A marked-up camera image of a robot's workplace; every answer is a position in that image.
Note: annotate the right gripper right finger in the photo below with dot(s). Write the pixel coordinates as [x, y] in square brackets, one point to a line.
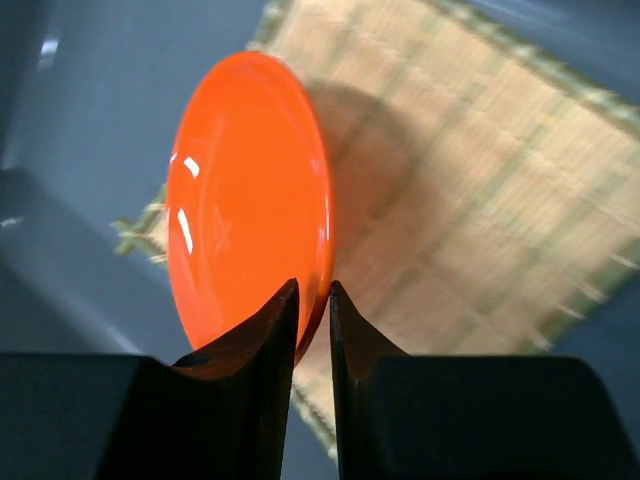
[403, 416]

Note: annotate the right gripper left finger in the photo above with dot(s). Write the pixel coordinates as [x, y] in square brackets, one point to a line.
[219, 412]

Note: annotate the orange plastic plate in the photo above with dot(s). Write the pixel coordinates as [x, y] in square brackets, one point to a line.
[249, 200]

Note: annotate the woven bamboo mat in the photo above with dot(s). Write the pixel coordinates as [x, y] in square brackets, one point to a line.
[487, 194]

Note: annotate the grey plastic bin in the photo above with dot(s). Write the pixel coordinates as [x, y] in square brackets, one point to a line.
[92, 95]

